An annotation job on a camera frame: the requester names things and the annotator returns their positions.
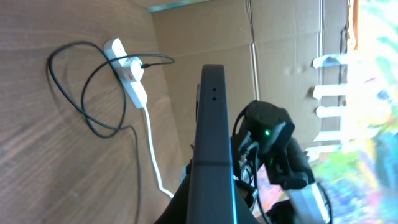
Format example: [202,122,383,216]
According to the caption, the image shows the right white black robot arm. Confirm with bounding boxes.
[231,100,333,223]

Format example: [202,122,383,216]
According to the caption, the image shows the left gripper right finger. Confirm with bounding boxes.
[234,177,259,224]

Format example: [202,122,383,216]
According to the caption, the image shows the white power strip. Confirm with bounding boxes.
[103,38,147,109]

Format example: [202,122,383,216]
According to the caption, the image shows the white charger plug adapter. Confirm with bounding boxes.
[122,57,144,82]

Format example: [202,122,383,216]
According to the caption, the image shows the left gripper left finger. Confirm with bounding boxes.
[154,175,190,224]

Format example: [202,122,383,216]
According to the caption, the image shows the blue Samsung Galaxy smartphone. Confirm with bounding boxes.
[186,65,237,224]

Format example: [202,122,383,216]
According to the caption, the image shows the white power strip cord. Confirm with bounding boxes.
[142,105,174,199]

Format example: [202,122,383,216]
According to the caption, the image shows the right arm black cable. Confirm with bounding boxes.
[231,105,271,224]

